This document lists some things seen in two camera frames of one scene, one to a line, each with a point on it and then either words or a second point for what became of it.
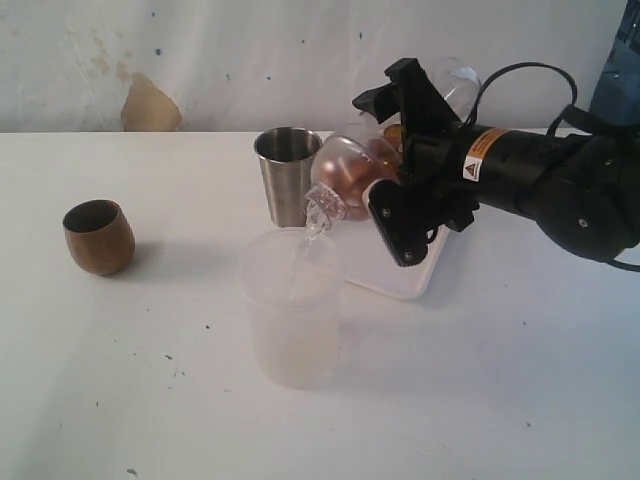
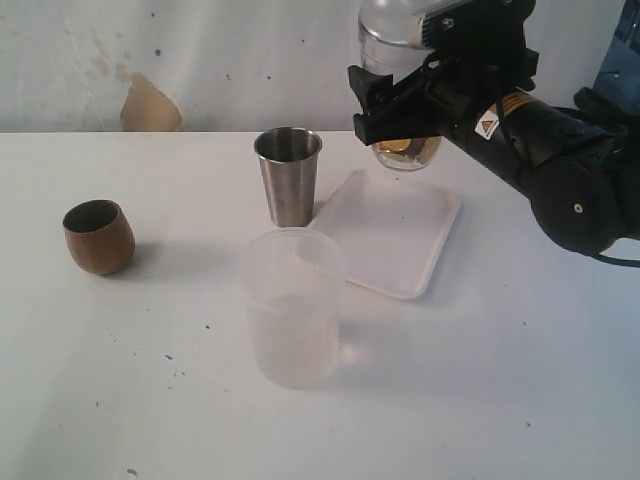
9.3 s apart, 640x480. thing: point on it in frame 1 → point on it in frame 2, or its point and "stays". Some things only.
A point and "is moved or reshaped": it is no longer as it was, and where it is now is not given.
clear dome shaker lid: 348,167 → 394,21
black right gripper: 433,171 → 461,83
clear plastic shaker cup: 456,82 is moved or reshaped
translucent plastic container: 293,279 stays
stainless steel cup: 286,154 stays
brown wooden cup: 99,236 stays
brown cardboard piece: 148,108 stays
